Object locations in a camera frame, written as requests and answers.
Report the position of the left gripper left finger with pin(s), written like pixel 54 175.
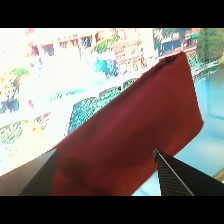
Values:
pixel 30 178

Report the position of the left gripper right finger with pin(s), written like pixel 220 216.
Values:
pixel 186 181

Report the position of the dark red shirt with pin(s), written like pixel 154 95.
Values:
pixel 133 133

